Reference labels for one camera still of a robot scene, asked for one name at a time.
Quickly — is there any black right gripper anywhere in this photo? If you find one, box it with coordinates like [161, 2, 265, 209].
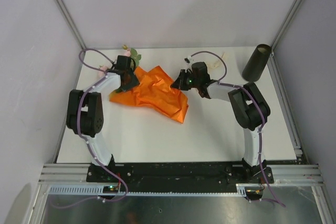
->
[171, 70, 200, 92]

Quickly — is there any cream printed ribbon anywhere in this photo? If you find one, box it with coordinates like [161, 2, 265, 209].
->
[209, 52, 227, 69]

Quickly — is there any orange flower bouquet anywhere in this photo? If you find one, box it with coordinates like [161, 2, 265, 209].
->
[109, 45, 188, 124]

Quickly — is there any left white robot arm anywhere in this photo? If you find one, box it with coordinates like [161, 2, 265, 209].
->
[66, 56, 140, 182]

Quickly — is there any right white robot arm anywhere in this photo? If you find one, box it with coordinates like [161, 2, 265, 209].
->
[171, 62, 270, 183]

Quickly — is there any black cylindrical vase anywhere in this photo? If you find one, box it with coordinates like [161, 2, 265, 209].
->
[242, 44, 271, 82]

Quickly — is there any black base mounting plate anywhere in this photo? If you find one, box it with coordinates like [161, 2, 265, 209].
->
[86, 162, 274, 193]

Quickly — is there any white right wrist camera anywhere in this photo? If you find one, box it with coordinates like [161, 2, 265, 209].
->
[184, 56, 193, 64]

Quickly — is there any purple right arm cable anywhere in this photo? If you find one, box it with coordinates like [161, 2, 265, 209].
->
[188, 50, 286, 208]

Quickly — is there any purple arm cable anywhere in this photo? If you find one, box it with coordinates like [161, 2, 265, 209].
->
[49, 48, 129, 209]
[188, 50, 286, 208]

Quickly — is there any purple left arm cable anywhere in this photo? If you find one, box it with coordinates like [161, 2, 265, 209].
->
[49, 48, 129, 209]

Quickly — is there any aluminium frame rail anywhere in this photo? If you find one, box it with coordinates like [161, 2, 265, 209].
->
[54, 0, 86, 49]

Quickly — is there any grey slotted cable duct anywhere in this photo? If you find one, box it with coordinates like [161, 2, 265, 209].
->
[48, 185, 246, 197]

